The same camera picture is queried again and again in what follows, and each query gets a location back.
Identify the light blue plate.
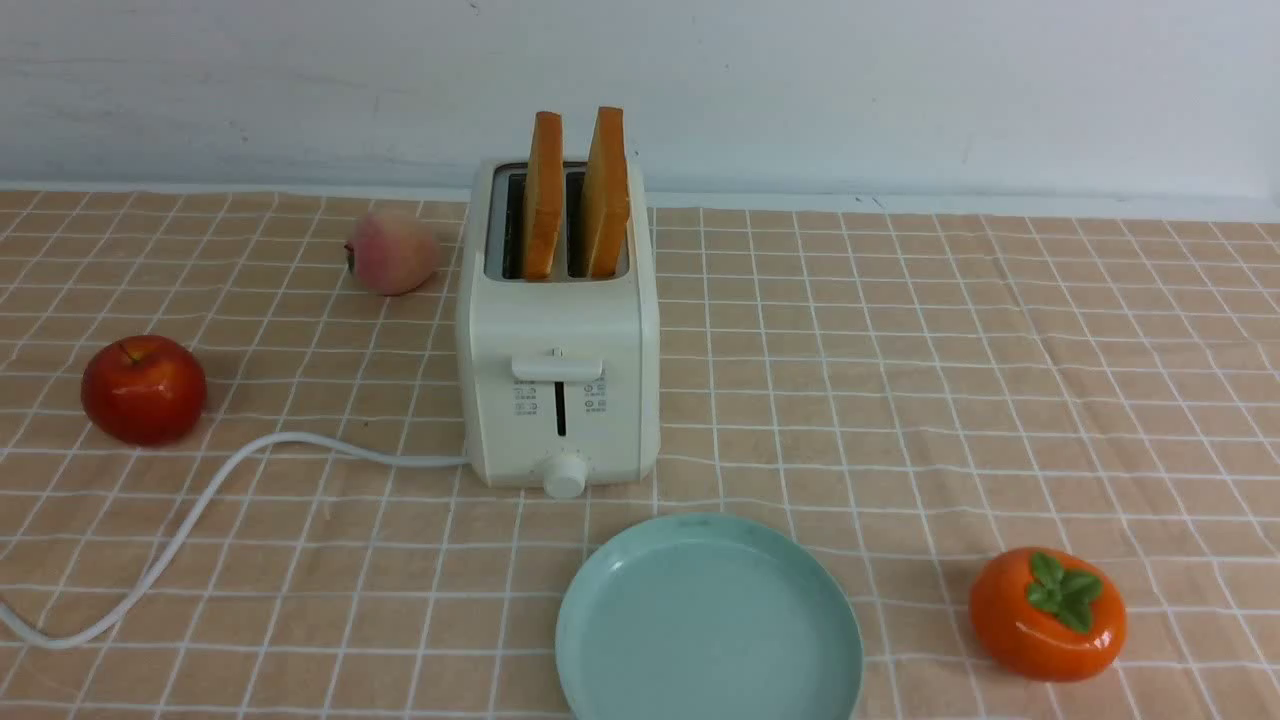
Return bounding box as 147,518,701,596
554,512,865,719

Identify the pink peach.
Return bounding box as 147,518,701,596
344,210,443,296

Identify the white toaster power cord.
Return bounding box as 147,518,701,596
0,432,468,651

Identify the orange persimmon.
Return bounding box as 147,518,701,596
969,547,1128,682

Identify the red apple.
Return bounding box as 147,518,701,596
79,334,207,447

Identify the orange checkered tablecloth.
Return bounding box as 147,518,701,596
1,190,1279,719

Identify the toast slice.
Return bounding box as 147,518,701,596
582,106,631,279
521,111,564,281

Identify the white two-slot toaster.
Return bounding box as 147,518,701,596
454,158,660,498

